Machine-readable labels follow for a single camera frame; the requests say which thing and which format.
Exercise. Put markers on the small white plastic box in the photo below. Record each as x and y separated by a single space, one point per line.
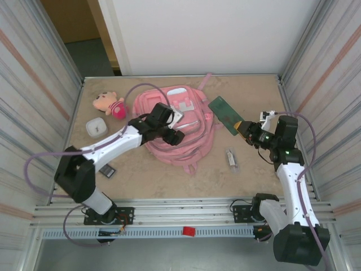
96 127

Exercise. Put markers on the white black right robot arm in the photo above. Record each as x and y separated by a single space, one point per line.
290 180

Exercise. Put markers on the pink plush doll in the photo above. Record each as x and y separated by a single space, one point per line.
118 110

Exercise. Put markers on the brown wooden door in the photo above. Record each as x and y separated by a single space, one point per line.
73 19

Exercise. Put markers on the pen in clear package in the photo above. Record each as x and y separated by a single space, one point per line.
232 159

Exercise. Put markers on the aluminium frame rail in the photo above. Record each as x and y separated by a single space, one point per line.
183 214

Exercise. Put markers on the red block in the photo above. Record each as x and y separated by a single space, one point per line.
189 231

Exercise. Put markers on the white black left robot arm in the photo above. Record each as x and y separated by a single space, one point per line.
112 144

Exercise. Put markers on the small black card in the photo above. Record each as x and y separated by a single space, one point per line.
108 171

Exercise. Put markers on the pink student backpack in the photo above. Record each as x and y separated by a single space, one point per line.
191 141

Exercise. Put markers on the green circuit board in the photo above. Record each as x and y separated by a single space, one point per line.
224 111

